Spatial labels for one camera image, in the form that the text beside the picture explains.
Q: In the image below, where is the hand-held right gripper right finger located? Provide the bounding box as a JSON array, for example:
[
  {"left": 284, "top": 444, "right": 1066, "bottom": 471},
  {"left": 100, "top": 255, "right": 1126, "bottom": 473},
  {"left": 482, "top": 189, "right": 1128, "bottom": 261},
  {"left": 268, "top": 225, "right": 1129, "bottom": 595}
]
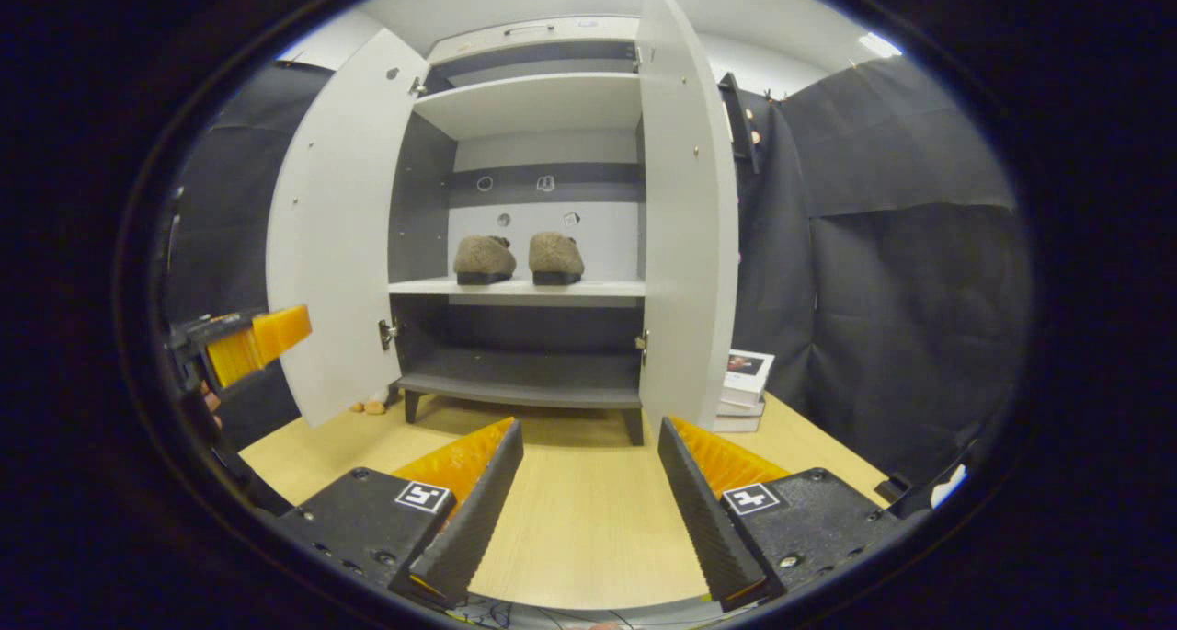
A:
[{"left": 657, "top": 415, "right": 907, "bottom": 613}]

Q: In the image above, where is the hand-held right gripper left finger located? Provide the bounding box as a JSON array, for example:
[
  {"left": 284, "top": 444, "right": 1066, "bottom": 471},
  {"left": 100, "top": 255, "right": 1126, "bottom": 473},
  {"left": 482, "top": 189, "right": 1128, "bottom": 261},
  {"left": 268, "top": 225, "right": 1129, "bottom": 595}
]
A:
[{"left": 276, "top": 417, "right": 525, "bottom": 608}]

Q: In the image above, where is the white cabinet door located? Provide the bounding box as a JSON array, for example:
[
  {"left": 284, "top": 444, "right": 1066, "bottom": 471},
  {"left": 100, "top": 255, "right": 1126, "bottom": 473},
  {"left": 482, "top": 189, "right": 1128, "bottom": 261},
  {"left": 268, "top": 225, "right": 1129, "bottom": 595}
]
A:
[
  {"left": 265, "top": 28, "right": 431, "bottom": 429},
  {"left": 634, "top": 0, "right": 764, "bottom": 438}
]

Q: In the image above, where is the brown fuzzy shoe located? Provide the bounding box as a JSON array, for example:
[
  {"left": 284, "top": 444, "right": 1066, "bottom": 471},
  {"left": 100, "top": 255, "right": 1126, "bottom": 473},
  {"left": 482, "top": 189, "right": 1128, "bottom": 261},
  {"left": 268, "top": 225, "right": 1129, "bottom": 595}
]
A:
[
  {"left": 452, "top": 235, "right": 518, "bottom": 287},
  {"left": 528, "top": 232, "right": 586, "bottom": 287}
]

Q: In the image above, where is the white shoe cabinet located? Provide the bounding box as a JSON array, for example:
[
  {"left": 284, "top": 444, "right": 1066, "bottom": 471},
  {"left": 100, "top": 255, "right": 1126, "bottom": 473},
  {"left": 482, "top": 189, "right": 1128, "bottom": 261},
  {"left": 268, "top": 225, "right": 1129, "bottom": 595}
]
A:
[{"left": 386, "top": 16, "right": 649, "bottom": 447}]

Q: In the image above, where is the black backdrop cloth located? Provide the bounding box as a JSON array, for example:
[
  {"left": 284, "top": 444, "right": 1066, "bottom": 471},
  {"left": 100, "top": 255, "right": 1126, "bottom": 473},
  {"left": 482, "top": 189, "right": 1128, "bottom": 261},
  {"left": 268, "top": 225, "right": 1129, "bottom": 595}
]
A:
[
  {"left": 731, "top": 83, "right": 819, "bottom": 410},
  {"left": 780, "top": 55, "right": 1033, "bottom": 488},
  {"left": 161, "top": 60, "right": 334, "bottom": 452}
]

